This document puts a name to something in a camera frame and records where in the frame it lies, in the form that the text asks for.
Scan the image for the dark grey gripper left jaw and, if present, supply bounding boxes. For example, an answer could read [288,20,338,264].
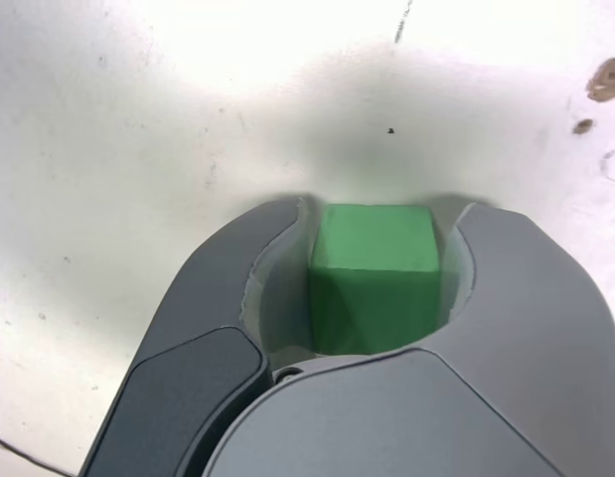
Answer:
[77,196,318,477]

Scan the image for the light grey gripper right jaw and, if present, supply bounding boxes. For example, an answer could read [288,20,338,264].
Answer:
[202,201,615,477]

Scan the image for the green cube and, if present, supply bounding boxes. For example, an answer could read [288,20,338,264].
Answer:
[306,202,441,357]

